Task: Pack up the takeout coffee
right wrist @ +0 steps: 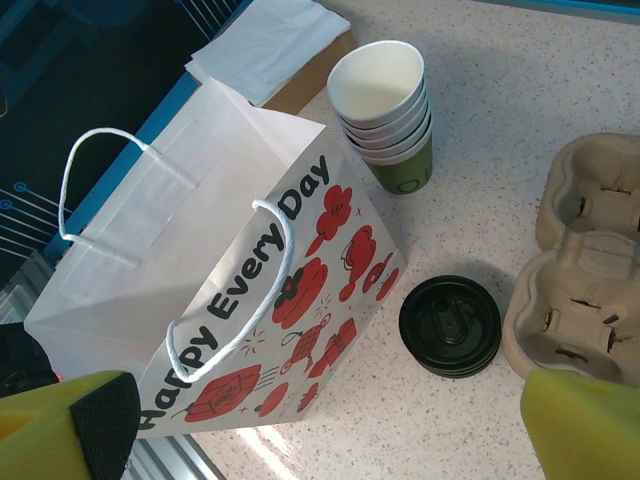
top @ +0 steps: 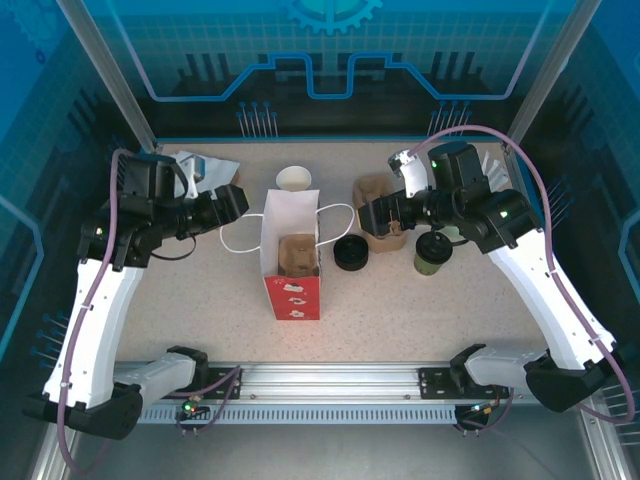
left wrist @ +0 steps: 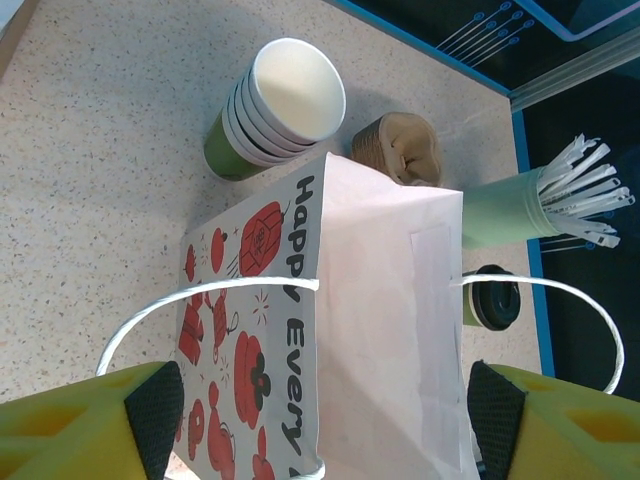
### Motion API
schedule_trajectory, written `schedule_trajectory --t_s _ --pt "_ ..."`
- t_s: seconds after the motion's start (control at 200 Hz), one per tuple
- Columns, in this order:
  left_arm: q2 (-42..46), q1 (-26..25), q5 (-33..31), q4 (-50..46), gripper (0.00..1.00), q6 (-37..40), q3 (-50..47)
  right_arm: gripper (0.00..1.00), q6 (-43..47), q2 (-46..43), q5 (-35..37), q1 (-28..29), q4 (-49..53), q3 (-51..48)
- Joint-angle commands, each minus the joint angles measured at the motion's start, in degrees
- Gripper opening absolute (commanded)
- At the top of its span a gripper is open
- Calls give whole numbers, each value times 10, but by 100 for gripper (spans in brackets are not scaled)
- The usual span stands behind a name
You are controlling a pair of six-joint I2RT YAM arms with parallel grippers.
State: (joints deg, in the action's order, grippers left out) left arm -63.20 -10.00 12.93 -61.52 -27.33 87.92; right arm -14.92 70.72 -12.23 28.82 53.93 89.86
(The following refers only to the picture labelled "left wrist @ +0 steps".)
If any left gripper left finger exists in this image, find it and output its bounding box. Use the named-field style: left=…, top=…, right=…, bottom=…
left=0, top=359, right=185, bottom=480

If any right aluminium frame post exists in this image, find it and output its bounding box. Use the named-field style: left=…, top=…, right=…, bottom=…
left=508, top=29, right=640, bottom=109

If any bundle of white wrapped straws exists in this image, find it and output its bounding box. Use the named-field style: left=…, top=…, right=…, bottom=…
left=537, top=132, right=637, bottom=250

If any single green paper cup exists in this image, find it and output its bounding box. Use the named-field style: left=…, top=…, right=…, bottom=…
left=462, top=272, right=484, bottom=329

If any mint green holder cup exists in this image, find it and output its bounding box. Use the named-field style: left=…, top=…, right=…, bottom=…
left=462, top=167, right=556, bottom=251

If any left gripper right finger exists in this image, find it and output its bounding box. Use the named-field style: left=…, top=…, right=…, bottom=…
left=467, top=360, right=640, bottom=480

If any stack of green paper cups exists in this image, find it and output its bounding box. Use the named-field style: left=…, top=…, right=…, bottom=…
left=202, top=37, right=347, bottom=182

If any brown pulp cup carrier stack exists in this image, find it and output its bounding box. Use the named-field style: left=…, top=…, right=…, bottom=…
left=351, top=112, right=445, bottom=188

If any white red paper gift bag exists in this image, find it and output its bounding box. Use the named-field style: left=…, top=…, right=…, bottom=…
left=96, top=151, right=625, bottom=480

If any stack of black lids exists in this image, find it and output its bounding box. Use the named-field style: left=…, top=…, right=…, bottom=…
left=472, top=264, right=522, bottom=332

